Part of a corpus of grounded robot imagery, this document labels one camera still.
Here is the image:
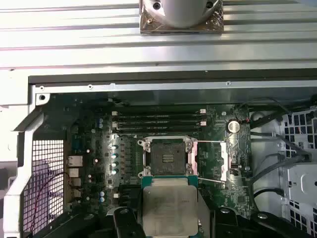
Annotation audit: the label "round coin cell battery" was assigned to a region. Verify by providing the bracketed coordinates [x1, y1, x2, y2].
[227, 119, 241, 133]

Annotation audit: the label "black CPU socket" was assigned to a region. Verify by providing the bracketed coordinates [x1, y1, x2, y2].
[137, 135, 199, 179]

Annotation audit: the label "silver network port block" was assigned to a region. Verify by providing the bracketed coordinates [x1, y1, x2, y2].
[66, 155, 83, 167]

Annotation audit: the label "thick black cable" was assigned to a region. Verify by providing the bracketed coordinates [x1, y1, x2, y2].
[251, 187, 285, 208]

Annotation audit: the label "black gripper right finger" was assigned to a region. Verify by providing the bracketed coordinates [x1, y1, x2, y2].
[199, 192, 313, 238]

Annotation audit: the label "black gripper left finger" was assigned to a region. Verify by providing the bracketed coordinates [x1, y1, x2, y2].
[37, 207, 144, 238]

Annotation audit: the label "RAM slot white clips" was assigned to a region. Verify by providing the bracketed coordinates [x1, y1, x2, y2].
[111, 120, 208, 127]
[111, 109, 208, 117]

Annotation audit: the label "grey metal drive cage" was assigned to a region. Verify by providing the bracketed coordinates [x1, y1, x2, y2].
[277, 104, 317, 238]

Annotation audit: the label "blue rear port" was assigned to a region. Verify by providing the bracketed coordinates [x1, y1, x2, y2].
[72, 138, 83, 152]

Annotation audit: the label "silver topped CPU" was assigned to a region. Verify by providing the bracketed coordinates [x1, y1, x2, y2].
[140, 175, 199, 238]

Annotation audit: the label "metal socket cover frame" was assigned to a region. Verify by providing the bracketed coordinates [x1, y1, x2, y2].
[188, 140, 233, 184]

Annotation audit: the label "green motherboard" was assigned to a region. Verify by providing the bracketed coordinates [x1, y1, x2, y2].
[48, 93, 255, 238]

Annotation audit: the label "brown square base plate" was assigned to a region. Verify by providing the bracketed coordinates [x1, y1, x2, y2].
[139, 0, 225, 35]

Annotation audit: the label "RAM slot black clips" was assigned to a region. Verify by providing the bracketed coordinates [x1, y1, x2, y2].
[116, 116, 203, 122]
[116, 126, 203, 132]

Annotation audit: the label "open black PC case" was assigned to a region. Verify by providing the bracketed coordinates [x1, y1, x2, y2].
[0, 66, 317, 238]

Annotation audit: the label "grey flat data cable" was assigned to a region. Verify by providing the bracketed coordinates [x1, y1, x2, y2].
[274, 132, 313, 159]

